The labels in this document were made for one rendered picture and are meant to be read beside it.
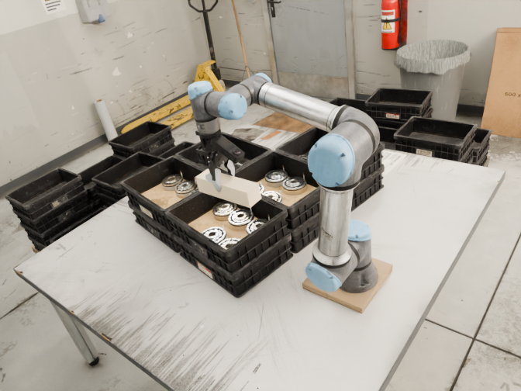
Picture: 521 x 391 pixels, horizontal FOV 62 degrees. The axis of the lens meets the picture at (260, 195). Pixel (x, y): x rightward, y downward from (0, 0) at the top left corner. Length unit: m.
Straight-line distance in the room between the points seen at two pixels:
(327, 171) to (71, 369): 1.96
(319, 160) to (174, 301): 0.86
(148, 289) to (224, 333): 0.41
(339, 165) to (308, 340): 0.63
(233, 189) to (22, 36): 3.55
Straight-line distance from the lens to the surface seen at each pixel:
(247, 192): 1.40
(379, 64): 4.65
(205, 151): 1.43
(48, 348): 2.86
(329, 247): 1.27
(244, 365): 1.43
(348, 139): 1.08
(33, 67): 4.76
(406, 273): 1.65
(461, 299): 2.57
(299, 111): 1.26
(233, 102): 1.26
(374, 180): 2.00
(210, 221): 1.79
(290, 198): 1.83
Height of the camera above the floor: 1.84
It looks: 32 degrees down
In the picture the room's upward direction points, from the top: 11 degrees counter-clockwise
